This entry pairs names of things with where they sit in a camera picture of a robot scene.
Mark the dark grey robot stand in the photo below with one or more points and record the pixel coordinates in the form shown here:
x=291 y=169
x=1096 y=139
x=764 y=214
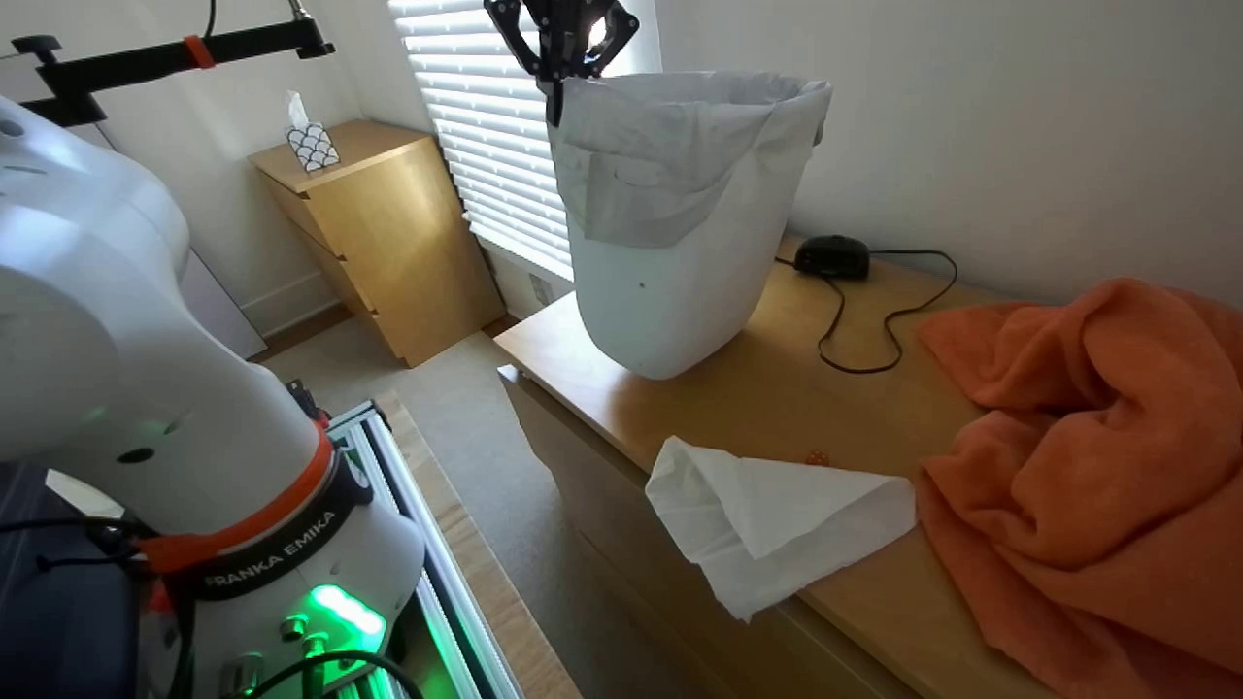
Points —
x=59 y=608

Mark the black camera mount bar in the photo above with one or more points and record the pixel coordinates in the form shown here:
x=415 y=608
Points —
x=158 y=59

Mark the small light wooden dresser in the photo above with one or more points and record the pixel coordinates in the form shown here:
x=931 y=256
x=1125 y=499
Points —
x=389 y=245

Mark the patterned tissue box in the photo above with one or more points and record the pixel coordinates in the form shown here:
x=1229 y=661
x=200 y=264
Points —
x=313 y=147

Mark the orange fleece blanket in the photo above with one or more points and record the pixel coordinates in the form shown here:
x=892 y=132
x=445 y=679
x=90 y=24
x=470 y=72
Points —
x=1102 y=489

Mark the light wooden worktop dresser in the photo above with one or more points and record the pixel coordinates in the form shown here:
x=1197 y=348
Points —
x=624 y=543

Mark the white plastic waste bin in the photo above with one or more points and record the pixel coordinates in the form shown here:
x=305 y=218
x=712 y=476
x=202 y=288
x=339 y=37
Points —
x=674 y=295

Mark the black power adapter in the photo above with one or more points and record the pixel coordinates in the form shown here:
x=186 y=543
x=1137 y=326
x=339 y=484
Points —
x=832 y=256

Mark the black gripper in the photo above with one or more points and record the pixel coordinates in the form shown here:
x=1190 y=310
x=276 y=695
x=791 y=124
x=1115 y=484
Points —
x=557 y=31

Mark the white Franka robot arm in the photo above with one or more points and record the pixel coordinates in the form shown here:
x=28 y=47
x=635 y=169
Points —
x=141 y=362

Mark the white folded cloth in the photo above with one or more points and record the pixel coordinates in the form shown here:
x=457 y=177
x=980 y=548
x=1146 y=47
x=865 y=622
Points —
x=778 y=519

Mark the white slatted window blinds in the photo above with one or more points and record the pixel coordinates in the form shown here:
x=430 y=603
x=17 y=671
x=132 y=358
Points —
x=492 y=169

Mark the aluminium frame rail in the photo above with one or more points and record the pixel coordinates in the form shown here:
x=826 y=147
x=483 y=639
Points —
x=430 y=530

